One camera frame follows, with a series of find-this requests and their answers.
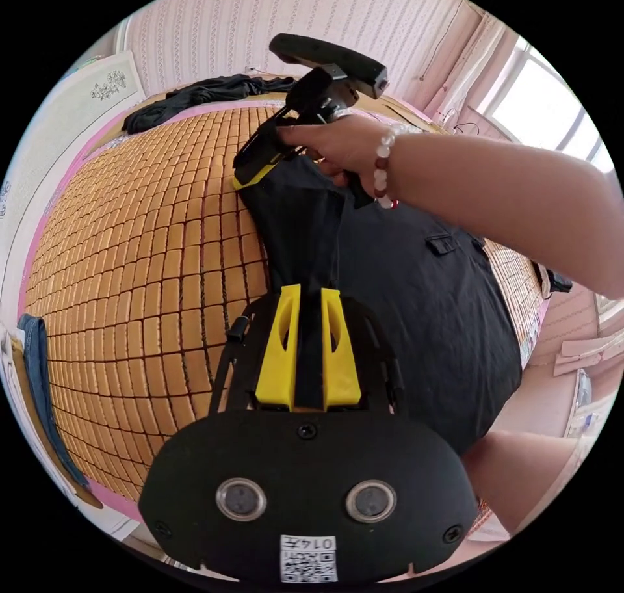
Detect pile of clothes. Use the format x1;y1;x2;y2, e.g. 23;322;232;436
122;73;299;135

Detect person's right forearm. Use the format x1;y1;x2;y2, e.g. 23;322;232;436
373;122;624;302

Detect blue jeans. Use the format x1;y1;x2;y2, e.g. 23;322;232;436
16;313;92;488

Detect window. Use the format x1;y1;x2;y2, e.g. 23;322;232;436
487;36;616;177

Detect bed with woven mat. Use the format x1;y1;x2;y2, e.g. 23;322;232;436
19;89;577;523

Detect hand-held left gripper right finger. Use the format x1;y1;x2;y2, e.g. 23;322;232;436
320;287;363;408

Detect black short sleeve shirt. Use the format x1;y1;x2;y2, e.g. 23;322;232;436
237;153;524;457

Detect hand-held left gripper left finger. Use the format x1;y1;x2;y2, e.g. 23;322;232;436
255;284;302;404

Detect person's right hand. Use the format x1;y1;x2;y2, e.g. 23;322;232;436
278;114;392;192

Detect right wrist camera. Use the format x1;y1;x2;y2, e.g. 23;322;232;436
268;33;389;100

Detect person's left forearm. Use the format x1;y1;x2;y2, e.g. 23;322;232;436
460;428;588;539

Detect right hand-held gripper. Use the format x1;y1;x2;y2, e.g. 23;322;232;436
231;65;375;209

